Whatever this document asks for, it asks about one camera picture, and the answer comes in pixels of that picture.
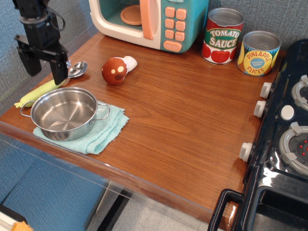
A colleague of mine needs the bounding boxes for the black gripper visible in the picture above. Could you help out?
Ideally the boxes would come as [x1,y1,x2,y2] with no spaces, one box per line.
[14,13,69,85]

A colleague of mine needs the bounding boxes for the spoon with yellow-green handle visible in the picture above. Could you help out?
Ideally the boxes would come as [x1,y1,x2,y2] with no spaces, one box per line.
[14,62,88,108]

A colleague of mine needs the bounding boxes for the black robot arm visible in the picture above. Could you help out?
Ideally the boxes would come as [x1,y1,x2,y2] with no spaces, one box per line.
[13,0,69,85]

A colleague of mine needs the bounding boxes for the light teal folded napkin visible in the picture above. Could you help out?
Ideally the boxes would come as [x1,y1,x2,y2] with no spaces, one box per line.
[33,105,129,154]

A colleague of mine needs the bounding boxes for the white stove knob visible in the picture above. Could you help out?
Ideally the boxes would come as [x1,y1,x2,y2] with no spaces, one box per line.
[260,82,272,99]
[254,101,266,118]
[239,142,253,162]

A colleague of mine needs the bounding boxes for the black toy stove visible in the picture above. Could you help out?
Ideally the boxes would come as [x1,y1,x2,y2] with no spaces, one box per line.
[208,39,308,231]

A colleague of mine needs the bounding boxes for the stainless steel pot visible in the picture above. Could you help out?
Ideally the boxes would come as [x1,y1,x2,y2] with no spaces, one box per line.
[20,87,111,141]

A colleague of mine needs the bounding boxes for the brown plush mushroom toy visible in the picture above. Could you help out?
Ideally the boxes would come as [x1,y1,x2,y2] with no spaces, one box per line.
[101,56,138,86]

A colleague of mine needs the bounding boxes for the orange microwave turntable plate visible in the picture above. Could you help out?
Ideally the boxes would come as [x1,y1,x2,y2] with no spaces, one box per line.
[120,5,141,26]

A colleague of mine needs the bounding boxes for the teal toy microwave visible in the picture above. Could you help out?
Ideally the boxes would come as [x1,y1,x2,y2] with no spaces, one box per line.
[89,0,209,53]

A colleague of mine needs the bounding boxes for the tomato sauce can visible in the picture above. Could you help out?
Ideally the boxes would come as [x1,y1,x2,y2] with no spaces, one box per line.
[202,8,244,64]

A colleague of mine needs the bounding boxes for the pineapple slices can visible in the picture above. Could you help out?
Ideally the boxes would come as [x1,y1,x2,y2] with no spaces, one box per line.
[237,31,282,77]

